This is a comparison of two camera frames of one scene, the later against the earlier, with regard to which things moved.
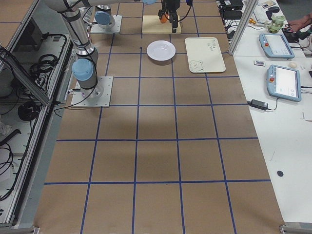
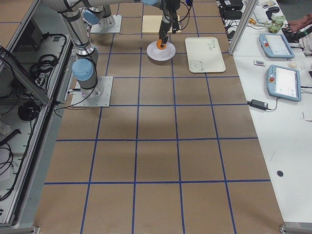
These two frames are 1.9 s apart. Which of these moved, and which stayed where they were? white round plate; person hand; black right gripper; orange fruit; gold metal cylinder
Moved: orange fruit
Stayed: person hand; white round plate; black right gripper; gold metal cylinder
